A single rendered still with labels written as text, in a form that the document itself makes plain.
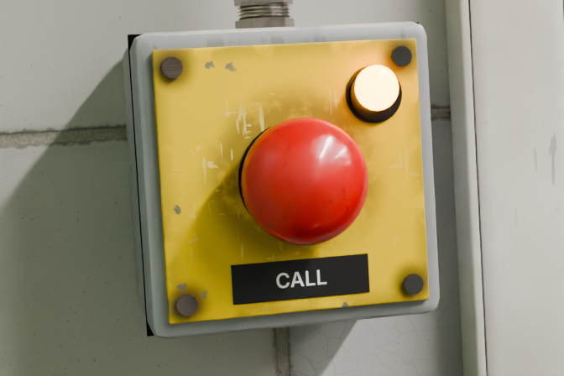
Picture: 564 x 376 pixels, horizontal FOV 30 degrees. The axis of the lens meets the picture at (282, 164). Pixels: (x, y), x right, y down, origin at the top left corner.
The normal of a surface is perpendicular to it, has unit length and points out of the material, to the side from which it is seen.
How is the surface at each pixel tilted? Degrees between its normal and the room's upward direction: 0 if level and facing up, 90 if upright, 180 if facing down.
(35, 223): 90
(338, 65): 90
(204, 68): 90
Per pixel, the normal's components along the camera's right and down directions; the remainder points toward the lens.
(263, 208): -0.35, 0.29
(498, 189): 0.19, 0.04
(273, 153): -0.29, -0.31
